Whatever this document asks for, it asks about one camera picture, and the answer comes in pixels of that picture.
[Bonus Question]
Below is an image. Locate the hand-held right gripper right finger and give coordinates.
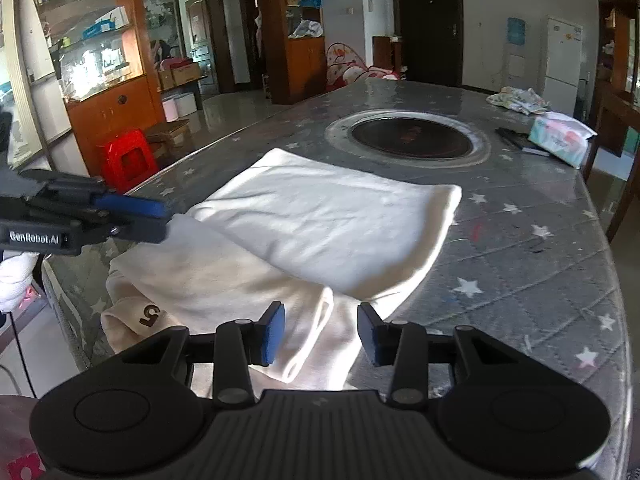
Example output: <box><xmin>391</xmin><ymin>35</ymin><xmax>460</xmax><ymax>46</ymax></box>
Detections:
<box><xmin>356</xmin><ymin>302</ymin><xmax>527</xmax><ymax>408</ymax></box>

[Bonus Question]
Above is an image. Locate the low wooden stool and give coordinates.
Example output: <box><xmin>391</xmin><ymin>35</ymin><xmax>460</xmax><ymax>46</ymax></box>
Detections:
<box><xmin>145</xmin><ymin>119</ymin><xmax>192</xmax><ymax>157</ymax></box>

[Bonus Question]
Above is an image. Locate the person's left hand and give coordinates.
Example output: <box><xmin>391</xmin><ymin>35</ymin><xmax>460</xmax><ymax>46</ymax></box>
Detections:
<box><xmin>0</xmin><ymin>250</ymin><xmax>40</xmax><ymax>313</ymax></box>

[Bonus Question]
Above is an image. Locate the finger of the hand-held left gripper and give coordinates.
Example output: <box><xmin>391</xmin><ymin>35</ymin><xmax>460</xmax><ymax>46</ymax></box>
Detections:
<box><xmin>92</xmin><ymin>192</ymin><xmax>169</xmax><ymax>221</ymax></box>
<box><xmin>107</xmin><ymin>216</ymin><xmax>172</xmax><ymax>245</ymax></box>

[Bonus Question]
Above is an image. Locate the crumpled patterned cloth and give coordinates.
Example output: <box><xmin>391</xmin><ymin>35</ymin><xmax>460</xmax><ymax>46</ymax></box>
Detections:
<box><xmin>487</xmin><ymin>86</ymin><xmax>553</xmax><ymax>116</ymax></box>

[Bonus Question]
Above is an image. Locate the tall wooden shelf cabinet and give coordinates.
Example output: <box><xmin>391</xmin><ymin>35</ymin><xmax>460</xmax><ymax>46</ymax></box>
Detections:
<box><xmin>256</xmin><ymin>0</ymin><xmax>328</xmax><ymax>106</ymax></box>

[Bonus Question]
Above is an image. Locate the red patterned play tent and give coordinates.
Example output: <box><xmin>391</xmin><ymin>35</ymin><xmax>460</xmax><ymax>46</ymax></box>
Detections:
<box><xmin>325</xmin><ymin>42</ymin><xmax>402</xmax><ymax>92</ymax></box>

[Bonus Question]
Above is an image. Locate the wooden chair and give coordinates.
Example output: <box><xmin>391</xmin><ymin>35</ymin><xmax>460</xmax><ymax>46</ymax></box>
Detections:
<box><xmin>582</xmin><ymin>82</ymin><xmax>640</xmax><ymax>245</ymax></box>

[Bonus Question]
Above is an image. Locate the black flat notebook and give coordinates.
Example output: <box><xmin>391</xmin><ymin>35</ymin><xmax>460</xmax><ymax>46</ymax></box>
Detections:
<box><xmin>495</xmin><ymin>127</ymin><xmax>552</xmax><ymax>158</ymax></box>

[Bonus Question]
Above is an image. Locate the round built-in hotpot burner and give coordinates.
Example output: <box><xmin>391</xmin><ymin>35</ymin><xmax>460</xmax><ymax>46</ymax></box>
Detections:
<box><xmin>325</xmin><ymin>110</ymin><xmax>492</xmax><ymax>167</ymax></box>

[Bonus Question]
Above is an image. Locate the black cable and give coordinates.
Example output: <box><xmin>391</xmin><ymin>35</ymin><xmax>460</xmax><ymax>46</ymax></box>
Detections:
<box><xmin>0</xmin><ymin>312</ymin><xmax>38</xmax><ymax>400</ymax></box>

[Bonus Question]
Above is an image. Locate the red plastic stool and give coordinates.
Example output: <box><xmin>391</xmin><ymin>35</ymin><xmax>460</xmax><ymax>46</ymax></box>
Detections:
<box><xmin>96</xmin><ymin>129</ymin><xmax>160</xmax><ymax>195</ymax></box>

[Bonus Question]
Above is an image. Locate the grey star-print table cover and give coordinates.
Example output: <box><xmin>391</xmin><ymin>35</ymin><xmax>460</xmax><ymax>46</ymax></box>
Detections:
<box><xmin>41</xmin><ymin>79</ymin><xmax>632</xmax><ymax>461</ymax></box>

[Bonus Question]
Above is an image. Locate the dark wooden door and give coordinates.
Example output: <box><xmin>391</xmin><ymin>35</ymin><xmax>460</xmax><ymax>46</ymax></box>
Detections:
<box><xmin>390</xmin><ymin>0</ymin><xmax>464</xmax><ymax>88</ymax></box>

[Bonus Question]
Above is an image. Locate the wooden glass display cabinet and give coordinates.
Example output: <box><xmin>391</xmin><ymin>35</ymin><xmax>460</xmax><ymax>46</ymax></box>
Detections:
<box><xmin>20</xmin><ymin>0</ymin><xmax>163</xmax><ymax>176</ymax></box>

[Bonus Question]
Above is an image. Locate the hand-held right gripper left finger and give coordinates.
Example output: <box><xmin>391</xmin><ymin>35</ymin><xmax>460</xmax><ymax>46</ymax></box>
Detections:
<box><xmin>116</xmin><ymin>301</ymin><xmax>286</xmax><ymax>408</ymax></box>

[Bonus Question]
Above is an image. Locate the white refrigerator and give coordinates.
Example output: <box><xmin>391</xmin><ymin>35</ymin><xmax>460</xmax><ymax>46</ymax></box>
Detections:
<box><xmin>542</xmin><ymin>16</ymin><xmax>585</xmax><ymax>117</ymax></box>

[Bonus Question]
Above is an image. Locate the dark wooden side cabinet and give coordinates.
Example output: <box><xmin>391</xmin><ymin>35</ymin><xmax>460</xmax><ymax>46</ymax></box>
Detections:
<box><xmin>594</xmin><ymin>0</ymin><xmax>640</xmax><ymax>111</ymax></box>

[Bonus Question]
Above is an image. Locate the cream white sweatshirt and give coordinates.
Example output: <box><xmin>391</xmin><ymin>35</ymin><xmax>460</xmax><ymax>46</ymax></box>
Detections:
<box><xmin>100</xmin><ymin>147</ymin><xmax>463</xmax><ymax>394</ymax></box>

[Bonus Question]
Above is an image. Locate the cardboard box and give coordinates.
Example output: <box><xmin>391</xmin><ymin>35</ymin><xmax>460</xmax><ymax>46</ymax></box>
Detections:
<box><xmin>159</xmin><ymin>62</ymin><xmax>203</xmax><ymax>92</ymax></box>

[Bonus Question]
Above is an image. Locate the tissue pack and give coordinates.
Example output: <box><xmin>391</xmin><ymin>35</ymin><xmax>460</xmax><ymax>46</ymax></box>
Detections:
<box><xmin>527</xmin><ymin>111</ymin><xmax>598</xmax><ymax>169</ymax></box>

